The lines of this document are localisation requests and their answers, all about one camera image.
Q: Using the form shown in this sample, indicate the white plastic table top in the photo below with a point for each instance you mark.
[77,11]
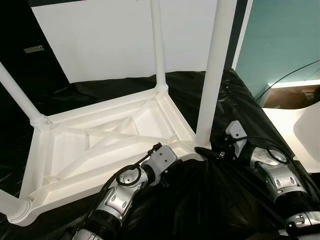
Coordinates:
[100,145]

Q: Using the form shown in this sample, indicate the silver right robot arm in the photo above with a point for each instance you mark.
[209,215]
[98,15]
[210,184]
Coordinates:
[277,177]

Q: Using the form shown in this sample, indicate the white plastic chair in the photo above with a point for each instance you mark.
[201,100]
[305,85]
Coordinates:
[305,140]

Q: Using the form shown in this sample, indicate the brown cardboard box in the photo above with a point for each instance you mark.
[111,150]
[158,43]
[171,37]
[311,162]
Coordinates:
[295,97]

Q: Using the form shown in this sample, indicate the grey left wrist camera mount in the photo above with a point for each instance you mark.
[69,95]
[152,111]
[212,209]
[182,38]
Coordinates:
[162,160]

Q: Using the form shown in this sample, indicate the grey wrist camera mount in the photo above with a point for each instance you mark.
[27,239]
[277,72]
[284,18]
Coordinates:
[162,160]
[235,131]

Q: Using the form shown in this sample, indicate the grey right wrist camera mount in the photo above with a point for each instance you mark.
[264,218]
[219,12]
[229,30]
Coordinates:
[235,131]

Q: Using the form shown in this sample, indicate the small grey wall plate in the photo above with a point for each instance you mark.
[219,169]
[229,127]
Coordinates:
[34,49]

